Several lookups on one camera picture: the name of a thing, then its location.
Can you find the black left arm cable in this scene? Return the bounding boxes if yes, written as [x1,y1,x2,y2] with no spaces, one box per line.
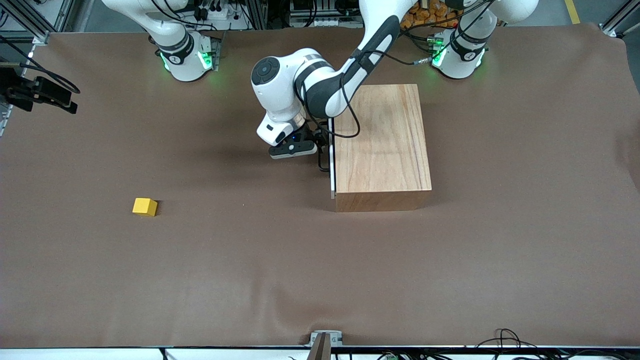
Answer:
[295,47,436,140]

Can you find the wooden drawer with black handle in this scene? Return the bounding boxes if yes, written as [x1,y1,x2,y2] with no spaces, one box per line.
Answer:
[318,117,337,200]

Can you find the grey clamp with wooden bar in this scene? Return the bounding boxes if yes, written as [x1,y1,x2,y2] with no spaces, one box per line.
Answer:
[307,330,344,360]

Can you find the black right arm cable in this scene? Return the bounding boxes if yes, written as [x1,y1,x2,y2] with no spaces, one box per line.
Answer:
[0,35,81,95]

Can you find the black cable loops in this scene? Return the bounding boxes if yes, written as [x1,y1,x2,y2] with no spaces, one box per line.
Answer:
[474,327,543,351]

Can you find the orange objects pile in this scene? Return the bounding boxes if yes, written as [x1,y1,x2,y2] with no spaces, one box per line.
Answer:
[401,0,461,29]

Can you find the aluminium frame post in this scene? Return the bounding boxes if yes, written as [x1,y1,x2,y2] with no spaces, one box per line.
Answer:
[247,0,269,30]

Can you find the white power strip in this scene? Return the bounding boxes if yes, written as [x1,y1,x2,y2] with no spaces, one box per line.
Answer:
[290,17,351,29]
[192,4,241,22]

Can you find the yellow block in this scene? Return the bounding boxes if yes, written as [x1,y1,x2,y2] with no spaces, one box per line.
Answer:
[132,198,158,217]

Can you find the aluminium frame profile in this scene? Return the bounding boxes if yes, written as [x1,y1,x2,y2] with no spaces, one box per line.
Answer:
[0,0,51,46]
[600,10,640,38]

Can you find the grey base mounting bracket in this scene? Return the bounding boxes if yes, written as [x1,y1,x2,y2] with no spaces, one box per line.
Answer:
[209,31,224,71]

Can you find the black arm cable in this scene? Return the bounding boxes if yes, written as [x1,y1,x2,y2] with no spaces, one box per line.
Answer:
[0,35,81,95]
[295,47,436,140]

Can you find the wooden drawer cabinet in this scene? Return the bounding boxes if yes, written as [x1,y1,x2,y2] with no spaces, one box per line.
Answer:
[334,84,433,213]

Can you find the brown table cover sheet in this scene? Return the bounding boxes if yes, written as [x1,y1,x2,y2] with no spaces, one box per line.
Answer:
[0,22,640,349]

